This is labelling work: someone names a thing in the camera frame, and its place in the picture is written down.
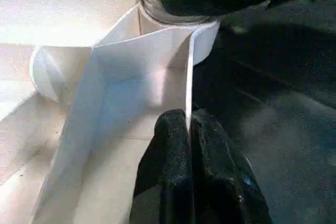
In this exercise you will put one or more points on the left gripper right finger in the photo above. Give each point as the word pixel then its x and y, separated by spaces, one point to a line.
pixel 223 176

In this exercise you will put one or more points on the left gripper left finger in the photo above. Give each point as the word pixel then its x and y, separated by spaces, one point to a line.
pixel 168 169

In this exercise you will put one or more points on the white plastic table top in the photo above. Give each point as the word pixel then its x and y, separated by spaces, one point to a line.
pixel 78 90

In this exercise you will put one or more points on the black work surface mat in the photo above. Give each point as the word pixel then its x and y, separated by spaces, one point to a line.
pixel 275 103

